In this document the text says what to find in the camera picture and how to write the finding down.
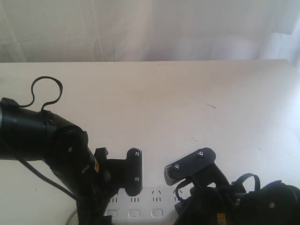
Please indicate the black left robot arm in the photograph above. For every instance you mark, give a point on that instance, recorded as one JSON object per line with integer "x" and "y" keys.
{"x": 26, "y": 135}

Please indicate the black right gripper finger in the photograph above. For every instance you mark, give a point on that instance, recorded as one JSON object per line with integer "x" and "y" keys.
{"x": 188, "y": 165}

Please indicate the white sheer curtain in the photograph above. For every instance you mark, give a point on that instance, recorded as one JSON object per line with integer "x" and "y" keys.
{"x": 148, "y": 30}

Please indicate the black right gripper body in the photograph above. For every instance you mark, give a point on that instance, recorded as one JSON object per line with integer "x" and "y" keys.
{"x": 208, "y": 204}

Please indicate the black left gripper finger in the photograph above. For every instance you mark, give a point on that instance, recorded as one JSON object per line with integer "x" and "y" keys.
{"x": 134, "y": 172}

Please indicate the white five-socket power strip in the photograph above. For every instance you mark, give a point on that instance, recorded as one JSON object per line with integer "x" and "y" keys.
{"x": 153, "y": 206}

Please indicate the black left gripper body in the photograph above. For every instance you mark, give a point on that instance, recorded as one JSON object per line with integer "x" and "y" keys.
{"x": 104, "y": 184}

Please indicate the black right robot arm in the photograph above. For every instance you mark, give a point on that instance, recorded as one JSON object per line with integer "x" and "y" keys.
{"x": 274, "y": 204}

